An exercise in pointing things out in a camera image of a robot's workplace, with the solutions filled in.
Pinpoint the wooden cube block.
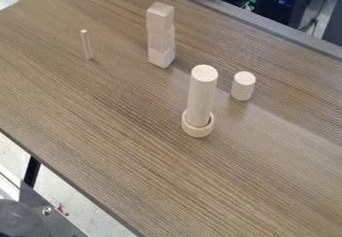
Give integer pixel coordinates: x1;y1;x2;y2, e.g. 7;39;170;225
146;45;178;70
145;1;177;34
146;27;177;52

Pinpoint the thin wooden dowel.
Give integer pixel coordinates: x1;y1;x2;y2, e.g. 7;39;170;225
78;28;95;61

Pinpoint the tall wooden cylinder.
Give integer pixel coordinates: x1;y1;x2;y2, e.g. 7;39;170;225
184;64;221;128

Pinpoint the short wooden cylinder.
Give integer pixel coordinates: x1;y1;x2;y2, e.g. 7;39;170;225
229;70;258;102

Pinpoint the black table leg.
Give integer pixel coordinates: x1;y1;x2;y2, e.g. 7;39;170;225
21;155;43;189

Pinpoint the wooden ring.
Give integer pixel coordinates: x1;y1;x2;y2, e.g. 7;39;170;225
180;109;217;139

